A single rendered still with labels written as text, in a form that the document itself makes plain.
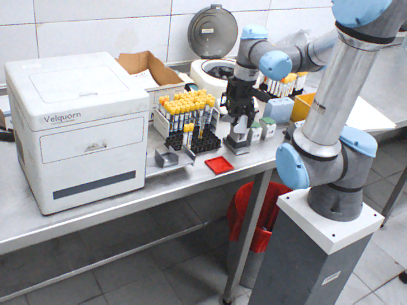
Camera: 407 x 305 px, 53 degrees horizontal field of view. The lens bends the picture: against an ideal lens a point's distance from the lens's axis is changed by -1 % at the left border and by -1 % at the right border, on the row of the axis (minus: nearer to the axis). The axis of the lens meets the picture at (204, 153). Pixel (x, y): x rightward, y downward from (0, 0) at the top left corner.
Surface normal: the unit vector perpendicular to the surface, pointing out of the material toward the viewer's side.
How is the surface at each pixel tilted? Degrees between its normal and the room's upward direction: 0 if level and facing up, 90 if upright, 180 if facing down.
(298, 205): 5
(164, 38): 90
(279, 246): 90
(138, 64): 88
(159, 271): 0
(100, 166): 90
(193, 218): 0
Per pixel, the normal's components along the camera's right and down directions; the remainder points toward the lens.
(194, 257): 0.14, -0.80
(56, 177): 0.54, 0.55
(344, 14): -0.88, 0.04
